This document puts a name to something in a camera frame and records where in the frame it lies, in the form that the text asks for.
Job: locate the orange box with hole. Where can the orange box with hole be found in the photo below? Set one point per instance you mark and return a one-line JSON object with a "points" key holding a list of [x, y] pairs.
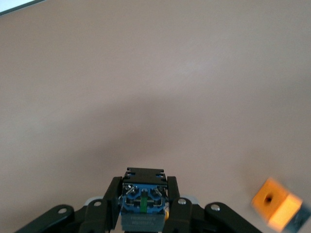
{"points": [[272, 201]]}

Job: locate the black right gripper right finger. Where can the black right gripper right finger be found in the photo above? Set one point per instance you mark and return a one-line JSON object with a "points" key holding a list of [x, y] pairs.
{"points": [[184, 216]]}

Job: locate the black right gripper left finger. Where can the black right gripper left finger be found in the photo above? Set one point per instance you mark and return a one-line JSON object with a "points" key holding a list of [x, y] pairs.
{"points": [[97, 216]]}

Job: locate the orange push button blue block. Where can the orange push button blue block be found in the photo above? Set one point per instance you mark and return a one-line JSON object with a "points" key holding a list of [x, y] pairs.
{"points": [[144, 196]]}

